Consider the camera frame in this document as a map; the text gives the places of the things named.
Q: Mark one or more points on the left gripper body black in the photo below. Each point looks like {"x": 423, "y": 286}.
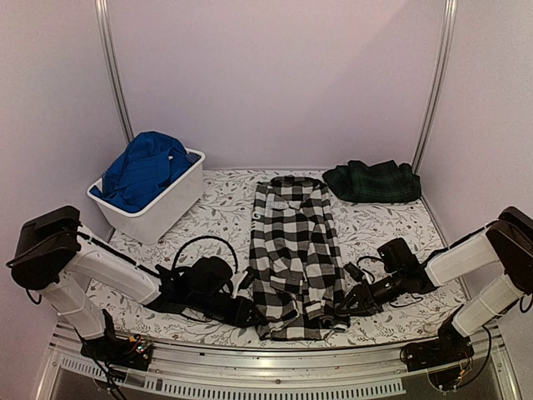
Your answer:
{"x": 226, "y": 315}

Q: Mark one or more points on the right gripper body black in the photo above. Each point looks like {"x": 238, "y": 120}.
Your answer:
{"x": 374, "y": 300}

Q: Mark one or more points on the black white checkered shirt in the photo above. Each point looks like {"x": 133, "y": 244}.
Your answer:
{"x": 295, "y": 254}

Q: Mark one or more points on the green plaid pleated skirt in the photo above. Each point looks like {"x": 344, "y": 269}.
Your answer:
{"x": 385, "y": 182}

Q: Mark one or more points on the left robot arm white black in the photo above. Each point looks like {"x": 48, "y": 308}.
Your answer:
{"x": 53, "y": 246}

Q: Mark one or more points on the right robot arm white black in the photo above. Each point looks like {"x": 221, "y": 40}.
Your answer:
{"x": 507, "y": 241}

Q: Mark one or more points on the white plastic laundry bin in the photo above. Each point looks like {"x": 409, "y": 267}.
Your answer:
{"x": 162, "y": 213}

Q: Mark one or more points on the blue garment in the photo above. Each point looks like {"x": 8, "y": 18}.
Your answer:
{"x": 151, "y": 162}

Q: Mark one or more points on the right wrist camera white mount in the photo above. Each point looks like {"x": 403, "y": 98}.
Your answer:
{"x": 355, "y": 273}

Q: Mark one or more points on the front aluminium rail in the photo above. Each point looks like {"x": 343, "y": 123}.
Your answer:
{"x": 180, "y": 370}

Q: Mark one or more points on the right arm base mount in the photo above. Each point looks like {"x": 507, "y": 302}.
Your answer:
{"x": 446, "y": 361}

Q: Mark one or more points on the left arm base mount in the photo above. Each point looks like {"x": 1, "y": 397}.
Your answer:
{"x": 134, "y": 352}

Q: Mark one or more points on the right aluminium frame post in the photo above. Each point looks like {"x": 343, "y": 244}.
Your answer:
{"x": 439, "y": 76}

